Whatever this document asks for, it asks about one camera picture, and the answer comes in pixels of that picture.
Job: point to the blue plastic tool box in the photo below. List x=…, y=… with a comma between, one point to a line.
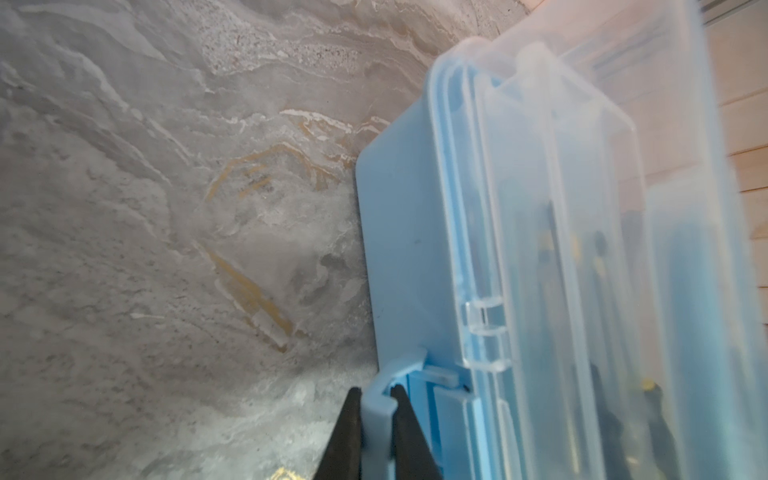
x=558, y=260

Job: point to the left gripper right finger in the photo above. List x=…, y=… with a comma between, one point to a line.
x=412, y=455

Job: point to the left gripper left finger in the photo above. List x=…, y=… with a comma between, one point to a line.
x=341, y=459

